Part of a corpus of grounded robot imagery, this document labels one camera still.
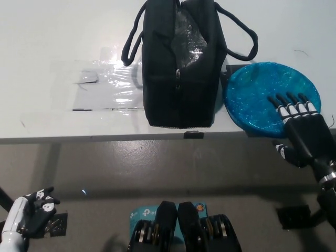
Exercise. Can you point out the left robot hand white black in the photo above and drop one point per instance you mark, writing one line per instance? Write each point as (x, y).
(36, 215)

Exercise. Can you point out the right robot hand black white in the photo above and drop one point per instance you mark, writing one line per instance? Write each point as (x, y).
(307, 134)

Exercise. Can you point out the blue plastic-wrapped plate stack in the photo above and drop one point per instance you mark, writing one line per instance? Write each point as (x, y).
(249, 105)

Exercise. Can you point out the black fabric lunch bag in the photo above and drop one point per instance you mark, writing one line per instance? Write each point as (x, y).
(183, 99)

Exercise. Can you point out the black floor tape square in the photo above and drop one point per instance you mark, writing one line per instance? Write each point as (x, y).
(294, 218)
(59, 223)

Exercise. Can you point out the black table leg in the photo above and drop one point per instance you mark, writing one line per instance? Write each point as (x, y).
(5, 198)

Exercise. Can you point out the black tape patch on table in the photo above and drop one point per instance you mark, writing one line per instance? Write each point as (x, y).
(229, 69)

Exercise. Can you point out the teal tp-link box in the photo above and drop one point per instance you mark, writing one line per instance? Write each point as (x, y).
(143, 214)

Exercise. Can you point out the grey tape piece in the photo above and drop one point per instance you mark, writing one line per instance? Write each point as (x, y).
(86, 78)

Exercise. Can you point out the clear tape sheet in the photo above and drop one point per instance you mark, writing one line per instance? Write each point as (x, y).
(115, 86)

